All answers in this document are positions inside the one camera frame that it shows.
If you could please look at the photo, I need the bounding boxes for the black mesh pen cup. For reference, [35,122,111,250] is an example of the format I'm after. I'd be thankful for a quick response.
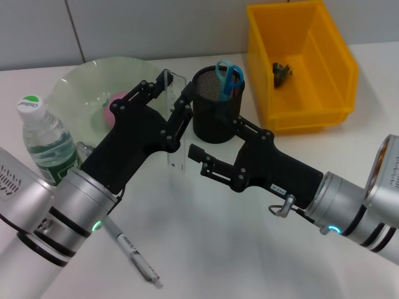
[191,65,246,145]

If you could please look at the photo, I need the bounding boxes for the blue capped scissors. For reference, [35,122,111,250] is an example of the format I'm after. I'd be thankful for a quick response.
[214,60,244,102]

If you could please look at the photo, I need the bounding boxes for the yellow plastic storage bin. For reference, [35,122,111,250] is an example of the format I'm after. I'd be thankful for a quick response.
[246,0,360,135]

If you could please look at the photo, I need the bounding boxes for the grey clear pen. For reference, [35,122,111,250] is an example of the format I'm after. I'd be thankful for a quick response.
[102,216,164,289]

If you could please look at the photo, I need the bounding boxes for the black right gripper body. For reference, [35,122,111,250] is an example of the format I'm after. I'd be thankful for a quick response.
[229,116,325,210]

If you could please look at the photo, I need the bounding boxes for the right gripper cable with plugs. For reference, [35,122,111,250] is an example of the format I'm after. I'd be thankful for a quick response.
[268,194,316,224]

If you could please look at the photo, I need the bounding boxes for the pink peach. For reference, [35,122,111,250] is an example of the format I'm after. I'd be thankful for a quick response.
[102,91,129,129]

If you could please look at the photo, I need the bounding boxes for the pale green glass fruit plate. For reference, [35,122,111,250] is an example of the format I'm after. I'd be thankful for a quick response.
[49,57,175,149]

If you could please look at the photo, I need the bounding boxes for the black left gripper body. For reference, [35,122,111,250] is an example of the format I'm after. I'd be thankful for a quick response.
[80,104,183,196]

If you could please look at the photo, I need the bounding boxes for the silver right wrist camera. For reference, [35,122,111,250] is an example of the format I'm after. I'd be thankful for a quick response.
[362,134,399,219]

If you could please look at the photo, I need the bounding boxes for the clear plastic ruler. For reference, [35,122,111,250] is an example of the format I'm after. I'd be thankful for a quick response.
[164,69,188,173]

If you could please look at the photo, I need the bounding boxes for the clear green-label water bottle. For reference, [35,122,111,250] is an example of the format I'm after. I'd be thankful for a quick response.
[16,94,82,187]

